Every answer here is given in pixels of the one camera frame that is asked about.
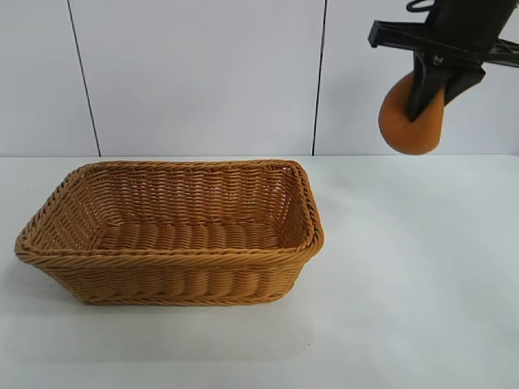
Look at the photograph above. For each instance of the orange fruit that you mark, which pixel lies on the orange fruit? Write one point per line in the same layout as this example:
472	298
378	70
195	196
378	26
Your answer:
395	121

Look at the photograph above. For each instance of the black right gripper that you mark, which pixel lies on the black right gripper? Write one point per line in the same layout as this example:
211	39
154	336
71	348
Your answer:
397	36

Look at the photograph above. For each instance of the woven wicker basket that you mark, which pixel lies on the woven wicker basket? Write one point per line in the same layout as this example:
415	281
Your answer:
170	279

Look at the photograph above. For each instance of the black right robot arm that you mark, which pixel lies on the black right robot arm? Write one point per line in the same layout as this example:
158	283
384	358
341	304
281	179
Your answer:
466	20

